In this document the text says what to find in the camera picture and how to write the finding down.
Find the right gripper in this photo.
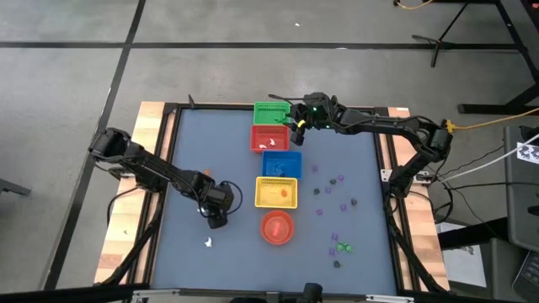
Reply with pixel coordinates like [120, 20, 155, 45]
[268, 92, 338, 131]

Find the green plastic basket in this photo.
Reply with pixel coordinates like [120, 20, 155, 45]
[253, 101, 292, 126]

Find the red plastic basket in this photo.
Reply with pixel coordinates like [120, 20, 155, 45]
[249, 125, 291, 154]

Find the yellow plastic basket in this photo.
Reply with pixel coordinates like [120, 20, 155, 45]
[253, 176, 299, 210]

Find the orange plastic bowl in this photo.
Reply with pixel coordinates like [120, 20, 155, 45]
[259, 210, 296, 247]

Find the blue plastic basket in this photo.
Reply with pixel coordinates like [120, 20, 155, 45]
[261, 150, 303, 180]

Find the black rounded device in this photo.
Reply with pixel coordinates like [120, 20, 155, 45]
[302, 282, 323, 303]

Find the black tripod stand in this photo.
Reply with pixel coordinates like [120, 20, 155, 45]
[411, 0, 526, 68]

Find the black floor stand foot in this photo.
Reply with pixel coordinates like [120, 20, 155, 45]
[0, 178, 33, 198]

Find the white paper marker sheet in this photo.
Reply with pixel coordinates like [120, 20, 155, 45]
[515, 141, 539, 165]

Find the grey cabinet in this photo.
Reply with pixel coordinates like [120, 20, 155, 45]
[504, 125, 539, 253]

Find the dark keyboard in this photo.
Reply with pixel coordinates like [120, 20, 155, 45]
[511, 250, 539, 303]

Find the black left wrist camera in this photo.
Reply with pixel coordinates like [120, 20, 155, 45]
[207, 212, 229, 231]

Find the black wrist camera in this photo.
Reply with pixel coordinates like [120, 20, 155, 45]
[290, 127, 307, 147]
[207, 212, 229, 231]

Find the black left camera cable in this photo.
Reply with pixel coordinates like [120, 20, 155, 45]
[221, 180, 244, 214]

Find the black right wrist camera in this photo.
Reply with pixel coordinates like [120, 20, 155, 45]
[290, 127, 307, 147]

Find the silver metal bracket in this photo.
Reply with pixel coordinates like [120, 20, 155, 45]
[365, 294, 416, 303]
[132, 289, 181, 302]

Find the thin yellow floor cable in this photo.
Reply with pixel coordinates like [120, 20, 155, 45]
[393, 0, 433, 10]

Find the yellow cable with plug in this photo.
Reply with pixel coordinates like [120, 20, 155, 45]
[444, 107, 539, 134]

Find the black desk leg frame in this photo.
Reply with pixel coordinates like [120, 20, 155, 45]
[457, 0, 539, 115]

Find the white cable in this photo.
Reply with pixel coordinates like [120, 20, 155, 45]
[437, 133, 539, 183]

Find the black power cable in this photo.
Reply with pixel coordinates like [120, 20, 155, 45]
[441, 180, 539, 190]

